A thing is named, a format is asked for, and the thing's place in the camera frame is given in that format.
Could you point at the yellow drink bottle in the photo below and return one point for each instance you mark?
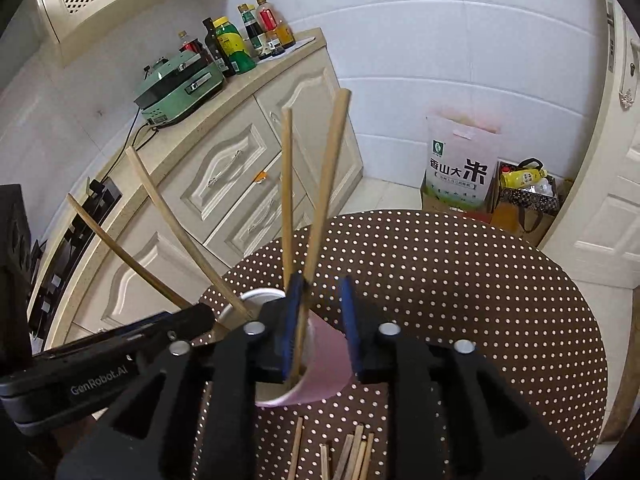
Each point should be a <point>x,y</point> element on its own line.
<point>522,178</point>

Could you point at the white panel door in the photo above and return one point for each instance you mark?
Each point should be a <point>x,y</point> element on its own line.
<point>600,220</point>

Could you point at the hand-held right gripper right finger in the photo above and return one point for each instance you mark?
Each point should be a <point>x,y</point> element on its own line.
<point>350,330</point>

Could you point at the round polka dot table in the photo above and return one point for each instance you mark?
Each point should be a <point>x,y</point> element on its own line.
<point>475,310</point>

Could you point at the pink cylindrical cup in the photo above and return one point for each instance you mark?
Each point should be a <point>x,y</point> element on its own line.
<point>325,360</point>

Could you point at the red label cola bottle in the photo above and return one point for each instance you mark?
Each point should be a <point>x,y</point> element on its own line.
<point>190,47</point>

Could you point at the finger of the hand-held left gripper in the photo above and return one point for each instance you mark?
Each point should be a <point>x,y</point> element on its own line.
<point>170,327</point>

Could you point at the amber liquid bottle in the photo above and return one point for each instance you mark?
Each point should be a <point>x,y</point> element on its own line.
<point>286,35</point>

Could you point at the red label sauce bottle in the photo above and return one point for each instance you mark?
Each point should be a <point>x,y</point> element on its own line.
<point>267,17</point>

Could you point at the black glass gas stove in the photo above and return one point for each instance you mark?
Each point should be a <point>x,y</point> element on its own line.
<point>75,260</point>

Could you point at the thin bamboo chopstick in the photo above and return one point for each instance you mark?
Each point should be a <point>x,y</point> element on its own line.
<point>182,230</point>
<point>129,257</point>
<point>287,200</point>
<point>327,180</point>

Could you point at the dark soy sauce bottle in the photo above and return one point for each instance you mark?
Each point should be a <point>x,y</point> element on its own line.
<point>251,30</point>

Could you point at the patterned shopping bag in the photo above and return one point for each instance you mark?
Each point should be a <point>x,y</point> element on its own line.
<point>530,202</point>

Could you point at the pile of bamboo chopsticks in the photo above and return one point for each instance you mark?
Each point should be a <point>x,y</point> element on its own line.
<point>296,447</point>

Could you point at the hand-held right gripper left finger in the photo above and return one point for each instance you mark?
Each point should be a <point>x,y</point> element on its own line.
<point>295,330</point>

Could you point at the green electric cooker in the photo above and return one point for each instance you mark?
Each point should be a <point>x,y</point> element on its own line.
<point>180,85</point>

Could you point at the white paper sheet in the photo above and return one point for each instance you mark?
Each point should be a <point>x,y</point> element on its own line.
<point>300,46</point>

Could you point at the white rice bag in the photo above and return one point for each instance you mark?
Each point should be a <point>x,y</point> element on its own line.
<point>457,170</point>

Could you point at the small dark bottle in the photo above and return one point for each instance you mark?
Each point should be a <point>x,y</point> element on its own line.
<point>274,44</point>

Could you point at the tall dark oil bottle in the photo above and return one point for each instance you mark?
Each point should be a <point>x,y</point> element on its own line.
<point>217,50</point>

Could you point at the cream lattice wall cabinet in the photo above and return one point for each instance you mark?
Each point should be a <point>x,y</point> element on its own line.
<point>125,0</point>

